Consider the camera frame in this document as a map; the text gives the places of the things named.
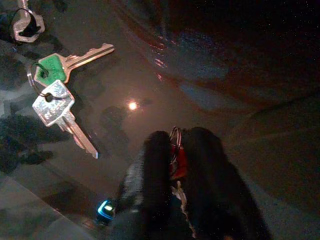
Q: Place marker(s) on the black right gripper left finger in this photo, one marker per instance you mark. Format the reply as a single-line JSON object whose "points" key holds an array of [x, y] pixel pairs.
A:
{"points": [[155, 180]]}

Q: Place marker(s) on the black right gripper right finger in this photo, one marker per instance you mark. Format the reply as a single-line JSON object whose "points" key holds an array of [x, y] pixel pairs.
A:
{"points": [[215, 185]]}

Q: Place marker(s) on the plain silver key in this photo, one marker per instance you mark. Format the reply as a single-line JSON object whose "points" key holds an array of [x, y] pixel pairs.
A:
{"points": [[53, 106]]}

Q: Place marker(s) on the green capped silver key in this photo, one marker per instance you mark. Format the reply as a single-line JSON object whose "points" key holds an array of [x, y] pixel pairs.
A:
{"points": [[53, 67]]}

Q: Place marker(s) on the silver key with black loop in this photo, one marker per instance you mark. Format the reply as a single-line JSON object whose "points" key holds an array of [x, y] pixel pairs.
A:
{"points": [[25, 26]]}

